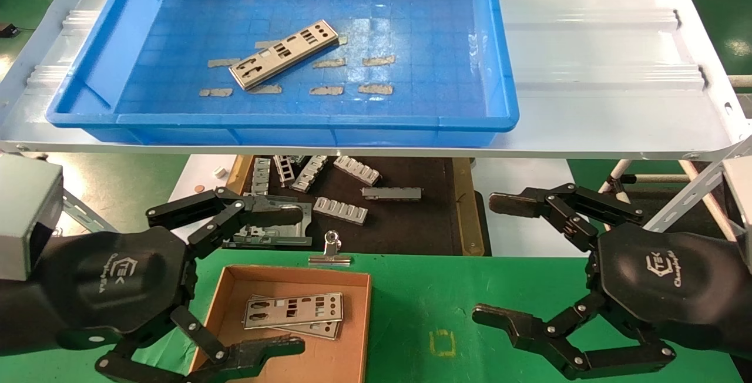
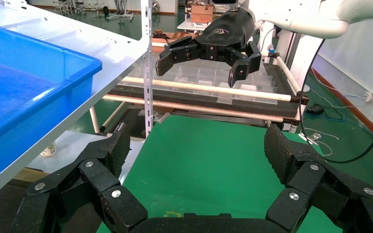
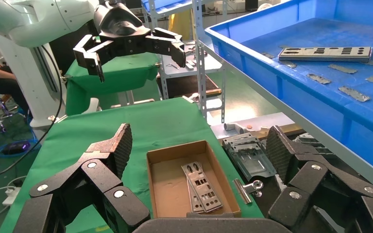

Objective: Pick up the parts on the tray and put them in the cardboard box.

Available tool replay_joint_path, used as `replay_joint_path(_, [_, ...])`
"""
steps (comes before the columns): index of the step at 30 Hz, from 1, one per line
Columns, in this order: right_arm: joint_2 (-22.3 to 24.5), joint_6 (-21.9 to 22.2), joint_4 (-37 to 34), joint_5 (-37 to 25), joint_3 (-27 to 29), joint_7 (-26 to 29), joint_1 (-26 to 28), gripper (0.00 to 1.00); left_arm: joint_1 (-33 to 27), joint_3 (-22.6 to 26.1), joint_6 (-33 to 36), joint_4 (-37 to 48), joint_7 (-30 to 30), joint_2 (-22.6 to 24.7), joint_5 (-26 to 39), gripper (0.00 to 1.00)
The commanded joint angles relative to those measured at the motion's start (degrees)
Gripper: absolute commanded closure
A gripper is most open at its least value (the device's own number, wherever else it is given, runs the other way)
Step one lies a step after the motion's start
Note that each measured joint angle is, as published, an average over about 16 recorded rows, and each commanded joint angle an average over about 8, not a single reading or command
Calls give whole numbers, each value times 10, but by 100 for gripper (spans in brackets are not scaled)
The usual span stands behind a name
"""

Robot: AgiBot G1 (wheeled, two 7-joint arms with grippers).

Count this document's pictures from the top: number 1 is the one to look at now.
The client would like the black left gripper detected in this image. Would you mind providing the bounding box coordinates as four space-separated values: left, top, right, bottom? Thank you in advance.
0 186 306 383

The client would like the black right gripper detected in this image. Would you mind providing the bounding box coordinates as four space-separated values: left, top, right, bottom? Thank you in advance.
472 183 752 381

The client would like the silver metal shield plate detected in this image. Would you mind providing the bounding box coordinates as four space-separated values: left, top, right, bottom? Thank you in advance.
243 292 344 330
228 19 340 91
250 295 343 341

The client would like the brown cardboard box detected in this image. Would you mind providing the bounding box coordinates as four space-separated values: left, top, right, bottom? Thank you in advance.
189 264 372 383

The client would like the wood-framed black tray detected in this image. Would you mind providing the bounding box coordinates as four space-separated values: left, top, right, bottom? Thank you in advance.
203 155 485 256

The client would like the blue plastic tray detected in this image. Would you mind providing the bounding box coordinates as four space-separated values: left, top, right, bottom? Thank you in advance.
46 0 521 147

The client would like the large grey metal chassis plate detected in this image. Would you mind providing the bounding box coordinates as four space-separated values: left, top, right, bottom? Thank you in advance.
222 193 313 248

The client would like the silver binder clip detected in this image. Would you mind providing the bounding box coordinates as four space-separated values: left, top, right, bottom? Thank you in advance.
308 230 352 266

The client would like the green table cloth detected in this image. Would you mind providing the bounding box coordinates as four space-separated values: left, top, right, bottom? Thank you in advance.
0 244 752 383

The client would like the black rack shelf board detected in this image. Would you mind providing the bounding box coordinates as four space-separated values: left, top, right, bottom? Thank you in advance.
623 182 729 240

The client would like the grey metal bar part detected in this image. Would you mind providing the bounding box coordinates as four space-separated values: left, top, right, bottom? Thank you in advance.
361 187 422 200

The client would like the white corrugated metal shelf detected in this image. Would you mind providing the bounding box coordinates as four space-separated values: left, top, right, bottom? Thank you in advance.
0 0 752 160

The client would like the grey slotted metal bracket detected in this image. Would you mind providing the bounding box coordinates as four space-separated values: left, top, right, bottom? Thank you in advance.
291 155 330 193
251 158 272 197
273 155 294 189
313 196 369 225
333 156 381 186

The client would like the white pipe frame rack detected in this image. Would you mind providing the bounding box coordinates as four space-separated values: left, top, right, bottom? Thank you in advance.
585 159 706 228

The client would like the perforated metal shelf post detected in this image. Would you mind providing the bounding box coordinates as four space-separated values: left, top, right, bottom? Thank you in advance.
642 136 752 234
61 186 121 236

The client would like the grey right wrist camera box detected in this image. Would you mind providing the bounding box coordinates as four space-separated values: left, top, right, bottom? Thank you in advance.
721 156 752 251

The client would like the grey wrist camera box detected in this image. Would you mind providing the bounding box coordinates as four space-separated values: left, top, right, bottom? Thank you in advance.
0 155 64 282
721 156 752 251

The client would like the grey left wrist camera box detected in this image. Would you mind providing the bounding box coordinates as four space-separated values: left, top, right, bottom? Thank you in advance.
0 155 64 282

